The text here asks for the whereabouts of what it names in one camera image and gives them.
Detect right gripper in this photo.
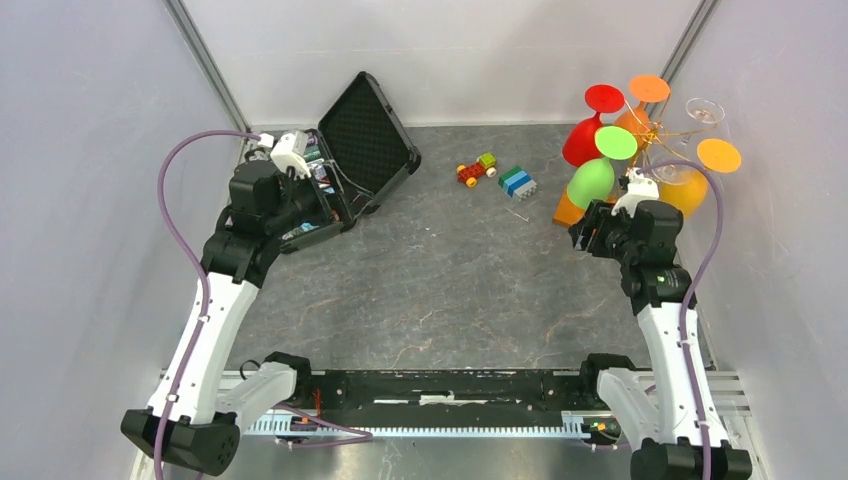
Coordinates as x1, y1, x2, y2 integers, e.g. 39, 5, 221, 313
567, 198, 641, 265

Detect orange plastic wine glass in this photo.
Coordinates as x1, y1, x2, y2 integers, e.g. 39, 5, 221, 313
614, 74, 671, 149

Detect black open case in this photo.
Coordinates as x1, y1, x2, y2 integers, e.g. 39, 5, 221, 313
241, 71, 423, 255

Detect blue green brick stack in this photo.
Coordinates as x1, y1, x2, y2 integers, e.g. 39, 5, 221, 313
498, 166, 538, 201

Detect clear wine glass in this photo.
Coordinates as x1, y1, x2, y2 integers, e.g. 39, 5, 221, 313
642, 157, 695, 185
680, 97, 725, 144

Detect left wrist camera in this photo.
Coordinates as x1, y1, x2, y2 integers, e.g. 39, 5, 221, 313
270, 130, 312, 180

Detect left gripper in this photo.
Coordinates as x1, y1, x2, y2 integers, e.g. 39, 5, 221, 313
265, 159, 373, 237

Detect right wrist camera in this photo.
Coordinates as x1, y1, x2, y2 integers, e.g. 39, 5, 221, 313
611, 168, 659, 218

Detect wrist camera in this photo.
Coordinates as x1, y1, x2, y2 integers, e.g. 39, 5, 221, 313
270, 130, 312, 180
611, 168, 659, 218

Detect red plastic wine glass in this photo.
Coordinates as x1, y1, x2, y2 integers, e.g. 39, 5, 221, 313
562, 84, 625, 168

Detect yellow plastic wine glass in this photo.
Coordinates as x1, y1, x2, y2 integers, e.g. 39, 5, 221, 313
659, 138, 741, 219

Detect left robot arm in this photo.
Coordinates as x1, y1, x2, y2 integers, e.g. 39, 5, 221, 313
120, 161, 328, 479

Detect toy brick car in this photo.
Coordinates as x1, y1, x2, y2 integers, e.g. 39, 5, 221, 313
456, 153, 497, 188

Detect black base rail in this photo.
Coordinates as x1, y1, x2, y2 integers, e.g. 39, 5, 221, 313
158, 367, 750, 442

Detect green plastic wine glass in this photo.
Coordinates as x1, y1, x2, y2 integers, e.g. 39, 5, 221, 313
566, 125, 638, 209

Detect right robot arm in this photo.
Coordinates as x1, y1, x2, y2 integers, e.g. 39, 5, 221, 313
569, 200, 753, 479

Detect gold wine glass rack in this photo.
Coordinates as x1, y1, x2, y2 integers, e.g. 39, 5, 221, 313
552, 99, 713, 229

